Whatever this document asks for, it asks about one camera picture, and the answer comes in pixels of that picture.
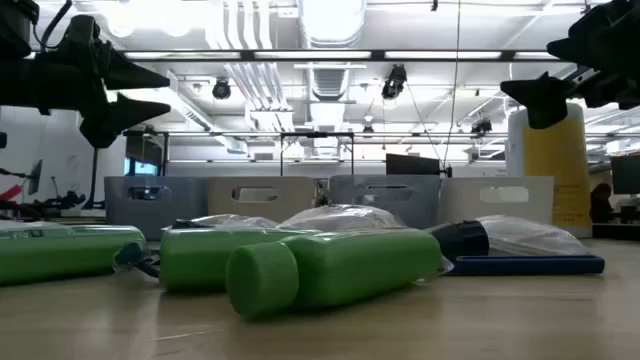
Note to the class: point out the green travel bottle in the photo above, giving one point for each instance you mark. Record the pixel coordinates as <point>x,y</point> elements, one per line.
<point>60,255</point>
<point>195,260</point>
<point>350,270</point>

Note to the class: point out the white plastic bin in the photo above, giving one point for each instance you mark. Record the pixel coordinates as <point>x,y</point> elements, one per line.
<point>460,210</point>

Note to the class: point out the black computer monitor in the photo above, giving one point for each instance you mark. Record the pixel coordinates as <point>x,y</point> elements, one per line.
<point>626,175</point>
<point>412,165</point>

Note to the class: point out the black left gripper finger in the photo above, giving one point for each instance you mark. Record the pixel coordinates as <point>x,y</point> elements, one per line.
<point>112,120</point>
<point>127,77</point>

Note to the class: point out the black overhead rig bar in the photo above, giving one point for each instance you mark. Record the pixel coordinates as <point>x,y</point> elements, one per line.
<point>245,55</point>

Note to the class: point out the dark plastic bin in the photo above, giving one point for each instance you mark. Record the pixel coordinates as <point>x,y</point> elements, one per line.
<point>120,210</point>

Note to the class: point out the clear bag of white cotton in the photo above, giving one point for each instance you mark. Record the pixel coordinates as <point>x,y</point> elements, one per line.
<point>340,217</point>
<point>225,221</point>

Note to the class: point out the silver ventilation duct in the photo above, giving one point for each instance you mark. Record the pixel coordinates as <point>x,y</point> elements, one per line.
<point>332,22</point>

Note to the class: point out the white canister with yellow label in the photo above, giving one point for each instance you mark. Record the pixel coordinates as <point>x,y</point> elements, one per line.
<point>555,165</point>

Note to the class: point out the black ceiling spotlight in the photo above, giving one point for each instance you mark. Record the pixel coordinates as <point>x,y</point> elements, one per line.
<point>221,89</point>
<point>395,82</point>

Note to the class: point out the person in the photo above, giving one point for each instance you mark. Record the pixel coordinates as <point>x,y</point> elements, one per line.
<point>602,205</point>

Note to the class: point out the taupe plastic bin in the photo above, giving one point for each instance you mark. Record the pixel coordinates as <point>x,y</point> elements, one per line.
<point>350,205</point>

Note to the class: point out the light grey plastic bin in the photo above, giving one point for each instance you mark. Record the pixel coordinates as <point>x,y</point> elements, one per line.
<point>220,205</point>

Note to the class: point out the dark tube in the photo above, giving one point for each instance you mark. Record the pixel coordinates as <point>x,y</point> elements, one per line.
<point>462,240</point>
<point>131,255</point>

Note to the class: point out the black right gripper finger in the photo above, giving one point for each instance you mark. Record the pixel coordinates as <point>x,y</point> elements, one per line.
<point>545,97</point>
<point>600,35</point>

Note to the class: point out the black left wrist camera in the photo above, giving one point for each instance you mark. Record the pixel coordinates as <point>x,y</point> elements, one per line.
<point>17,25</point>

